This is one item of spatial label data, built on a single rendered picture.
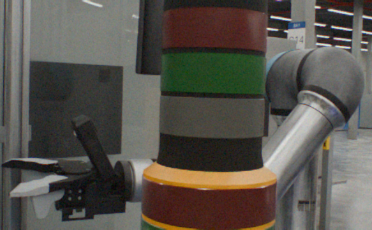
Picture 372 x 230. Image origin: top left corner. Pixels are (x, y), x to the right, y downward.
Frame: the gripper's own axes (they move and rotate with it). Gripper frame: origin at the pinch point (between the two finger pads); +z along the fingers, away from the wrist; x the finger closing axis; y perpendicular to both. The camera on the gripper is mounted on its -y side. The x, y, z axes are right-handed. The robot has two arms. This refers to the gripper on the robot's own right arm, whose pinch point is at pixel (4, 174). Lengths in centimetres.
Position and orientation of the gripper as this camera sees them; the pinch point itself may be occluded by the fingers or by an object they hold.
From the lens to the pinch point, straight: 84.3
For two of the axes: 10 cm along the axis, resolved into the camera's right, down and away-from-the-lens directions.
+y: -0.9, 9.8, 1.8
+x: -4.0, -2.0, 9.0
